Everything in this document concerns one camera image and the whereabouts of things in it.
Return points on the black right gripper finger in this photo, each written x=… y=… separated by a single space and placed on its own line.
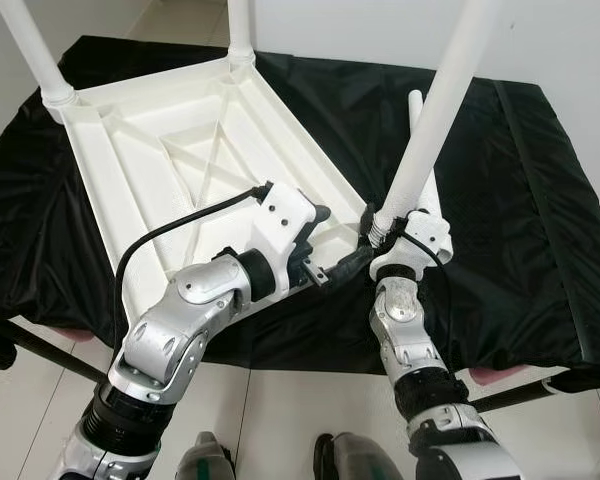
x=366 y=224

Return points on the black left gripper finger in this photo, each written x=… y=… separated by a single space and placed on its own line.
x=355 y=262
x=318 y=214

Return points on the white plastic table top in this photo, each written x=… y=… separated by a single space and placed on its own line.
x=160 y=140

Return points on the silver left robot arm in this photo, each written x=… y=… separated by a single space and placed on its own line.
x=170 y=330

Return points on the black table cloth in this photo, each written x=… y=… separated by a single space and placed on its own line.
x=540 y=200

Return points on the grey robot right leg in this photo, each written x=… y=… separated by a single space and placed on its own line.
x=358 y=460

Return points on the grey robot leg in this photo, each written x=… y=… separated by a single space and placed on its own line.
x=202 y=458
x=358 y=460

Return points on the black metal table leg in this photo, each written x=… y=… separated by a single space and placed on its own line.
x=520 y=390
x=55 y=352

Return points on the grey robot left leg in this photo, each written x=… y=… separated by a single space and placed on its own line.
x=202 y=458

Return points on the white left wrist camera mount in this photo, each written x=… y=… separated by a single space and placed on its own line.
x=280 y=210

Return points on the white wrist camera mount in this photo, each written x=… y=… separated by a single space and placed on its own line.
x=280 y=210
x=425 y=235

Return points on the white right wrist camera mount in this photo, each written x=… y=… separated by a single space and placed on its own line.
x=425 y=235

